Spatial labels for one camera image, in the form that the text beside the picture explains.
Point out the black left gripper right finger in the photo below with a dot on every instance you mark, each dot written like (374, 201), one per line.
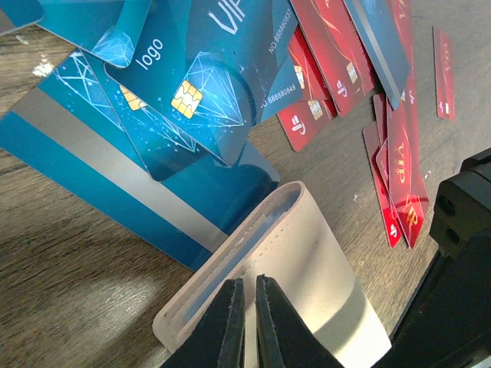
(283, 338)

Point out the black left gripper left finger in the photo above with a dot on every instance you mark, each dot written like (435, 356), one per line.
(218, 339)

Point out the red card by holder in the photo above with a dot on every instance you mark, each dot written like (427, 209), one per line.
(402, 196)

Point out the blue striped card large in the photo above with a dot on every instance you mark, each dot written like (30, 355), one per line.
(66, 128)

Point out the red VIP card far right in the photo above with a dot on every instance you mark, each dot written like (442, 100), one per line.
(443, 61)

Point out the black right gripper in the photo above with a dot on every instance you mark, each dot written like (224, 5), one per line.
(447, 322)

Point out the blue VIP card right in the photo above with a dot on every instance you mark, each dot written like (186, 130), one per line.
(209, 66)

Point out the red VIP card long diagonal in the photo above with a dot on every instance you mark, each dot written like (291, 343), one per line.
(304, 120)

